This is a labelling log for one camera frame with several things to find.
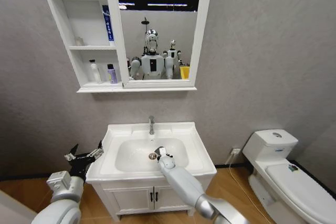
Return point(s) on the purple bottle with black cap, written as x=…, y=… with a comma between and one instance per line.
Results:
x=113, y=75

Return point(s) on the chrome faucet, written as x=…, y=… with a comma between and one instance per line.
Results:
x=151, y=125

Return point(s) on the metal basin drain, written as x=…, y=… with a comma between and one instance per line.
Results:
x=152, y=155

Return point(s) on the chrome toilet flush button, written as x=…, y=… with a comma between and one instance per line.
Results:
x=277, y=134

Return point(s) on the white vanity cabinet door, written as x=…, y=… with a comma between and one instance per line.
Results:
x=128, y=200
x=168, y=197

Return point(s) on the white vanity cabinet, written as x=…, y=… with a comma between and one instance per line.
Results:
x=126, y=200

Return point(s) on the white wall cabinet with shelves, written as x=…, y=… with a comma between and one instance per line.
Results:
x=78, y=11

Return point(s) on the white toilet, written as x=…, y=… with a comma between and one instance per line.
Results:
x=288, y=190

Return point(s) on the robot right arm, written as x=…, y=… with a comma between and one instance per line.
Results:
x=183, y=182

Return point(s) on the white ceramic washbasin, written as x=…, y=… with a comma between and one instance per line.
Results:
x=131, y=155

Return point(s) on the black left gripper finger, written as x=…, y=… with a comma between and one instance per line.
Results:
x=72, y=155
x=96, y=153

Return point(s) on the white bottle with black cap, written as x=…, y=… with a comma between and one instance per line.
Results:
x=95, y=73

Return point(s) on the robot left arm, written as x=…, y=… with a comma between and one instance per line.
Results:
x=65, y=205

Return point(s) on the colourful sticker on toilet lid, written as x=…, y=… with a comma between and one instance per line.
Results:
x=293, y=168

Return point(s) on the small clear glass cup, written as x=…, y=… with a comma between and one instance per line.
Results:
x=79, y=41

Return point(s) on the white wall outlet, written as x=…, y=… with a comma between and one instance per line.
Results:
x=236, y=151

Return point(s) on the cabinet mirror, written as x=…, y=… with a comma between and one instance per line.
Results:
x=162, y=24

